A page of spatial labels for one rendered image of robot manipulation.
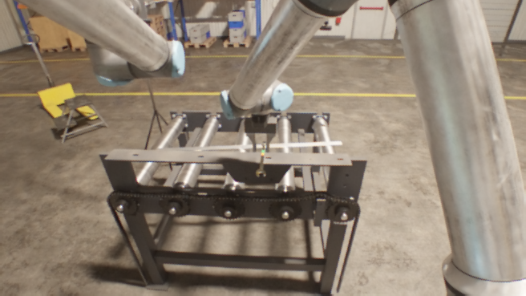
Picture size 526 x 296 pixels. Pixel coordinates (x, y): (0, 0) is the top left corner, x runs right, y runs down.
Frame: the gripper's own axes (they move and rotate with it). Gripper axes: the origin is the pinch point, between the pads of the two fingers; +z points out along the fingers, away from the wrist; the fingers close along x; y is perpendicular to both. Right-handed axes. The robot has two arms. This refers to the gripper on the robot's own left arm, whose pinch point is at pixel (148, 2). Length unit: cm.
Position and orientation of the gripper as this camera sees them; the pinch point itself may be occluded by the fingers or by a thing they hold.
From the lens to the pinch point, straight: 102.1
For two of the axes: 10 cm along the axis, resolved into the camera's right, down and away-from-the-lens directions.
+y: 10.0, 0.1, -0.6
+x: -0.2, -8.6, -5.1
